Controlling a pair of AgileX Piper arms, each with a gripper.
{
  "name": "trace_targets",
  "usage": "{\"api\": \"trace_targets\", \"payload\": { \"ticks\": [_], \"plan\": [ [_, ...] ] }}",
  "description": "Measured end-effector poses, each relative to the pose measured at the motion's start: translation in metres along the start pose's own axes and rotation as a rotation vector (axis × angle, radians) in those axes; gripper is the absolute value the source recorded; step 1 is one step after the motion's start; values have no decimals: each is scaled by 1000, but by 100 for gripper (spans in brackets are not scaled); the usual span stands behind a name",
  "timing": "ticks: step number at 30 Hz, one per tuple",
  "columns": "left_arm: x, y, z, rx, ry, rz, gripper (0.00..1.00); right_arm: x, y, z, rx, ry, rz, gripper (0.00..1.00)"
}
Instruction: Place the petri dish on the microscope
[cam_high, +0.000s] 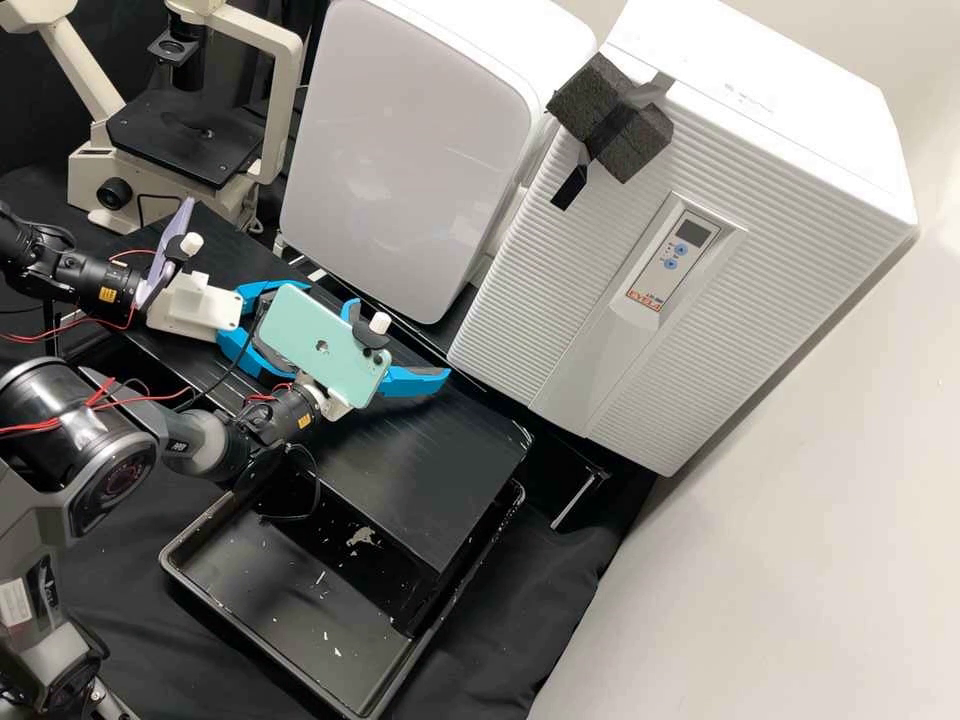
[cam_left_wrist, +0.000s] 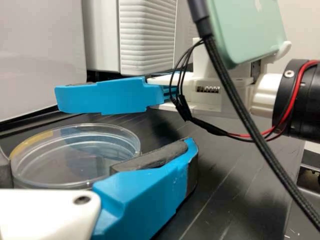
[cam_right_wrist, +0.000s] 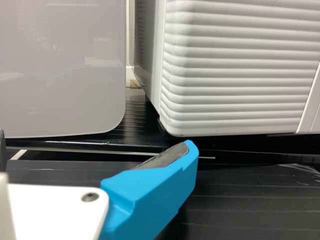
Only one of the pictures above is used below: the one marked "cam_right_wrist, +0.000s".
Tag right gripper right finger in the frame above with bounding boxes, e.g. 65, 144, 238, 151
98, 139, 200, 240

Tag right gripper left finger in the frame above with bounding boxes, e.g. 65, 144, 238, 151
0, 128, 6, 173

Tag black platform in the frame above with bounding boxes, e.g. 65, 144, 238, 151
6, 149, 320, 240
4, 94, 320, 163

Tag white box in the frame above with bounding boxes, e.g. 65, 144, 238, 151
0, 0, 127, 139

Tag white incubator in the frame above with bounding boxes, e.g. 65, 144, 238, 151
134, 0, 163, 112

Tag incubator door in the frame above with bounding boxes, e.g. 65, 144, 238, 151
159, 0, 320, 138

